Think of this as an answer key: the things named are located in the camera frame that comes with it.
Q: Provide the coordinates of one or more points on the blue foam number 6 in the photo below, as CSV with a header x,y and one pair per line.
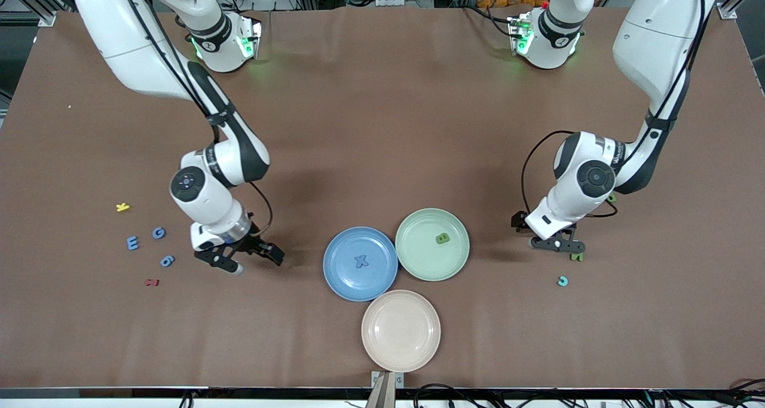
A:
x,y
167,262

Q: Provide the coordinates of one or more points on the blue foam letter X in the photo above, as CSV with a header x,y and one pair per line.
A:
x,y
361,261

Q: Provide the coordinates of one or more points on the blue foam letter E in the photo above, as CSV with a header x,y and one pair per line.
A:
x,y
130,242

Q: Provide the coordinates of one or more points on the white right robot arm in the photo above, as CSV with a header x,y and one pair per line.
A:
x,y
119,37

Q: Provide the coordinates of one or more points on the green plate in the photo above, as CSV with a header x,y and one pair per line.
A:
x,y
424,258

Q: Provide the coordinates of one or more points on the metal table bracket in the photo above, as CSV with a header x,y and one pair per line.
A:
x,y
387,390

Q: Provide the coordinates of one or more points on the blue foam letter G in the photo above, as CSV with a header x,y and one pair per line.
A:
x,y
154,233

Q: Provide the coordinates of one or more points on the black table edge rail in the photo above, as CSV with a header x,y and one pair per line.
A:
x,y
239,392

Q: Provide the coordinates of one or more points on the beige plate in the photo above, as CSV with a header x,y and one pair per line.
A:
x,y
400,330

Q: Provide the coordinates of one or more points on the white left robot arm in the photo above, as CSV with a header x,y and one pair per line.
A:
x,y
651,31

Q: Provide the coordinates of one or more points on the blue plate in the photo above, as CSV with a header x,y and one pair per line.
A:
x,y
360,282

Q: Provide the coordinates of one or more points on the long white power strip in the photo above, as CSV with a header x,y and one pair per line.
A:
x,y
388,2

